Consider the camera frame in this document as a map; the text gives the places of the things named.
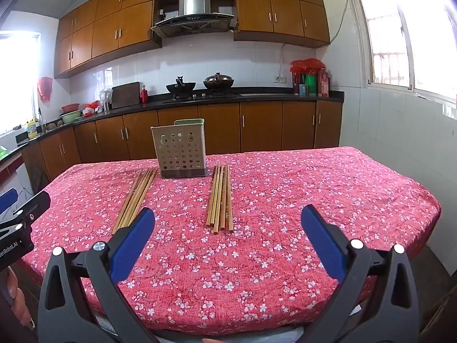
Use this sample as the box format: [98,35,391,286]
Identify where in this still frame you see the red gift bag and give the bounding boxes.
[289,57,324,76]

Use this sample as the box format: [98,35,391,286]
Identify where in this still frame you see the red carton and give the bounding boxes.
[317,67,330,98]

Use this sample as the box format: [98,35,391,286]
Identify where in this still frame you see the brown lower kitchen cabinets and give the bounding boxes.
[21,100,343,194]

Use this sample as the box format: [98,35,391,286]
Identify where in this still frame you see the red floral tablecloth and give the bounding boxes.
[21,146,442,337]

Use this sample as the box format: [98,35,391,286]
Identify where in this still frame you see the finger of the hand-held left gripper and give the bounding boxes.
[0,189,18,216]
[0,190,51,241]

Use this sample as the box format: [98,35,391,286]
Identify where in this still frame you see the green box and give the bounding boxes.
[304,73,318,97]

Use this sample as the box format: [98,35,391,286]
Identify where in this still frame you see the small kitchen window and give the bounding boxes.
[0,31,42,135]

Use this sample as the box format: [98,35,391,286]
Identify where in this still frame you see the steel range hood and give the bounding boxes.
[151,0,238,38]

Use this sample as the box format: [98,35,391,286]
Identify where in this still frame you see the person's left hand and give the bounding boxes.
[4,267,33,326]

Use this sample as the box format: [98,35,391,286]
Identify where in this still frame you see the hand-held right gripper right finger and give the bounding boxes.
[301,204,421,343]

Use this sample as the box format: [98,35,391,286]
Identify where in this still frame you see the black kitchen countertop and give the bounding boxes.
[0,90,345,173]

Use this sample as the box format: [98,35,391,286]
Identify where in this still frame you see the black wok with lid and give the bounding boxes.
[202,72,236,91]

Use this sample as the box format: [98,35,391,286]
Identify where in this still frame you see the red plastic bag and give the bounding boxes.
[37,76,54,103]

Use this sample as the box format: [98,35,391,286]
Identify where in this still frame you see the brown upper kitchen cabinets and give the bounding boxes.
[54,0,331,79]

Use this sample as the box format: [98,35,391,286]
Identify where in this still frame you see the dark wooden cutting board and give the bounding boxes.
[111,81,142,110]

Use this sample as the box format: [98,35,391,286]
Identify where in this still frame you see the black gas stove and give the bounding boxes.
[162,92,240,103]

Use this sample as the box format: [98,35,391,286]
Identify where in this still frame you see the large sliding window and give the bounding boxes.
[343,0,457,115]

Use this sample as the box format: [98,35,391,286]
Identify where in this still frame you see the black wok with handle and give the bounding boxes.
[166,75,197,98]

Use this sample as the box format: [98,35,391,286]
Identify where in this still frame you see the beige perforated chopstick holder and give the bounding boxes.
[151,118,209,178]

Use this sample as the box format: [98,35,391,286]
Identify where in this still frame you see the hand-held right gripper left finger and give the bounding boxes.
[37,206,156,343]

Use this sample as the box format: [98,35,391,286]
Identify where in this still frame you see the white wall cable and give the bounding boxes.
[279,0,350,78]

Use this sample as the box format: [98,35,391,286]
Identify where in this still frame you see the brown kitchen cabinets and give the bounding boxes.
[54,0,331,79]
[21,100,343,194]

